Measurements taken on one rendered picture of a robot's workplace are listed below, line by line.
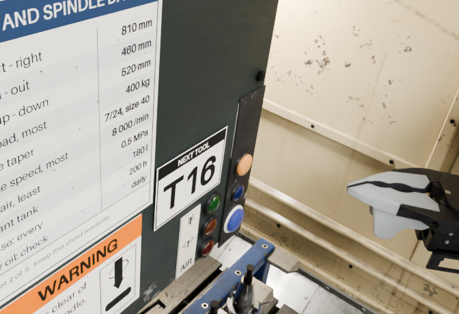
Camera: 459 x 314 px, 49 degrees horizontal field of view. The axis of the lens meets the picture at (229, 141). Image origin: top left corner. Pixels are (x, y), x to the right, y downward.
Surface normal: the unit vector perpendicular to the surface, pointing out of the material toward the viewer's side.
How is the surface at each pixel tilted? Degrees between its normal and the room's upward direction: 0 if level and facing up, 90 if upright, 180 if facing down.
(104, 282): 90
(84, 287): 90
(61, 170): 90
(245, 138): 90
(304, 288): 24
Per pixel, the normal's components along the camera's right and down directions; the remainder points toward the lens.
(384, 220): -0.16, 0.53
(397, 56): -0.59, 0.38
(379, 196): -0.39, -0.41
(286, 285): -0.13, -0.60
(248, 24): 0.80, 0.40
